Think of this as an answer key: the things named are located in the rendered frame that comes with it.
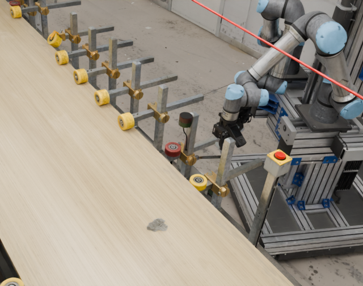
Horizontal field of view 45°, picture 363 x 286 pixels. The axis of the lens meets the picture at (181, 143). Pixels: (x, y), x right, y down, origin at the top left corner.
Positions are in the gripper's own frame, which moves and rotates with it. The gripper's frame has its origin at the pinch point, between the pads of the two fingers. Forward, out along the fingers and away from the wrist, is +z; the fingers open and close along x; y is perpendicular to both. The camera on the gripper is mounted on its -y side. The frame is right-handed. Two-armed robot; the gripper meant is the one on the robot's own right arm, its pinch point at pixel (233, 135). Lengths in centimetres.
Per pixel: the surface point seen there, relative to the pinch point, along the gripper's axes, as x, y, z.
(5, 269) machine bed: 30, -123, 66
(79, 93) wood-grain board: 65, -60, -7
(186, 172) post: -5.7, -35.9, 7.0
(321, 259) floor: -54, 50, 83
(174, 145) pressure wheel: 0.8, -40.8, -7.6
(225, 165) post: -31, -37, -17
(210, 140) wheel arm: -0.7, -17.8, -3.4
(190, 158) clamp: -7.7, -36.9, -3.9
